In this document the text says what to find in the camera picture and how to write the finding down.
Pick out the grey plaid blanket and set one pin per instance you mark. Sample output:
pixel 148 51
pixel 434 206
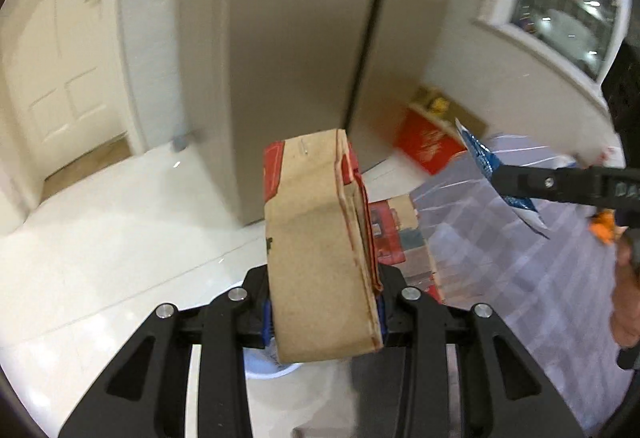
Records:
pixel 500 278

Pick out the blue white snack wrapper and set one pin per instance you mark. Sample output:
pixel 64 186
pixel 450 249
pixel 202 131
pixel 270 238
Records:
pixel 482 156

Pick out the red printed flat carton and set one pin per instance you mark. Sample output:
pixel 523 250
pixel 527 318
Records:
pixel 387 238

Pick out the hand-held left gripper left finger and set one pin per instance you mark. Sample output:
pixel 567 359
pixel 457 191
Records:
pixel 265 323

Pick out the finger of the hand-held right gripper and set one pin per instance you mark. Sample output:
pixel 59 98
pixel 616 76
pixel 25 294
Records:
pixel 550 185

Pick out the small grey door stop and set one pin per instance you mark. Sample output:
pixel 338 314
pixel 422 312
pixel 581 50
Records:
pixel 180 143

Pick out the brown cardboard carton red print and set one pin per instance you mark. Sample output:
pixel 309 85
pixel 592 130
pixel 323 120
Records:
pixel 320 243

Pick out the beige two-door refrigerator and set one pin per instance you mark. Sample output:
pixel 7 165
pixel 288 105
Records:
pixel 300 43

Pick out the person's right hand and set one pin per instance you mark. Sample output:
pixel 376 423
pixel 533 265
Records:
pixel 629 298

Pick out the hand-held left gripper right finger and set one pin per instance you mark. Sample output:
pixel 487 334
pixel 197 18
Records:
pixel 384 318

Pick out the light blue trash bin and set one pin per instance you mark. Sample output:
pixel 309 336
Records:
pixel 270 368

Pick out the red cardboard box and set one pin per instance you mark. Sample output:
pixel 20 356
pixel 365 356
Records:
pixel 430 141

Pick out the white panel door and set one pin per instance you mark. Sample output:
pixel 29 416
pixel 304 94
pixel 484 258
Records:
pixel 70 83

